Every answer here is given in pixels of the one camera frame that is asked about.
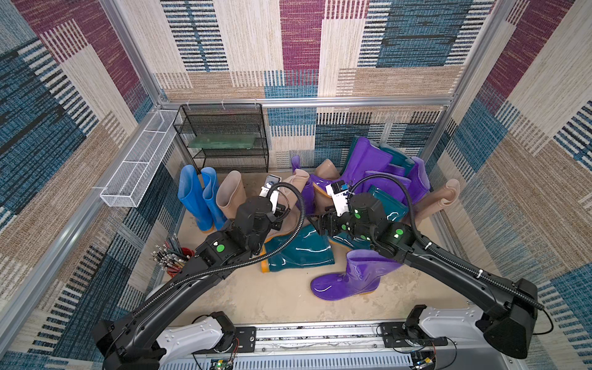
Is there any beige rain boot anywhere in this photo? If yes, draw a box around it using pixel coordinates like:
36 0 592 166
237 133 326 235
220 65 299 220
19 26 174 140
314 159 341 180
215 171 247 219
265 174 310 242

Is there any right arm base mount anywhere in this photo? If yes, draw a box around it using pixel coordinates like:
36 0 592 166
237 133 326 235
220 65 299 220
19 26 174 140
376 305 489 350

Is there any black wire mesh shelf rack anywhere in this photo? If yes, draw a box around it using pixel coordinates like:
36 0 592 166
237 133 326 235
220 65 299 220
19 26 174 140
174 103 270 174

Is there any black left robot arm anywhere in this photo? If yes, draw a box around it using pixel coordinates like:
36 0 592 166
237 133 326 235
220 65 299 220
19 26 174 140
92 197 287 369

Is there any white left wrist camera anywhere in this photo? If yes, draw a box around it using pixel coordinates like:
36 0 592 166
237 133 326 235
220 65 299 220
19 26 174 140
259 174 282 212

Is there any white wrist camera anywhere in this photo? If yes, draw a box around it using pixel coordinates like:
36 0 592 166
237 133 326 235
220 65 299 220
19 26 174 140
325 180 349 217
259 174 282 212

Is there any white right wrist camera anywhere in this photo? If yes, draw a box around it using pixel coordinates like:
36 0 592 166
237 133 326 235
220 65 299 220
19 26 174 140
325 180 349 217

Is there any teal rain boot back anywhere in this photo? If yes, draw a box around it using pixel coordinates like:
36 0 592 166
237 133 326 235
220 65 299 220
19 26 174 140
379 143 416 177

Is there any red pen holder cup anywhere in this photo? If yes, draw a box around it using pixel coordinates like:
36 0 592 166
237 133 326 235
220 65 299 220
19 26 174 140
151 234 195 278

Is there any green tray on rack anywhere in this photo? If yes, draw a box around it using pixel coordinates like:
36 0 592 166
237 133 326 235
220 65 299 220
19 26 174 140
187 134 257 150

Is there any purple rain boot front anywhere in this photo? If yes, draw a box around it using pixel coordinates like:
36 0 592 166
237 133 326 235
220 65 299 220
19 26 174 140
311 250 402 302

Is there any white wire mesh basket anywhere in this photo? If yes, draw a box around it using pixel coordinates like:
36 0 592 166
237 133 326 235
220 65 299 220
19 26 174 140
100 110 177 208

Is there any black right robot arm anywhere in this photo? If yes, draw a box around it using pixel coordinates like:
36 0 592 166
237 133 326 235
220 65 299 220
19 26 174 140
311 180 544 359

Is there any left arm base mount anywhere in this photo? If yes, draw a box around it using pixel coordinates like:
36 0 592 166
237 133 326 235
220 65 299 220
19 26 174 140
157 311 257 366

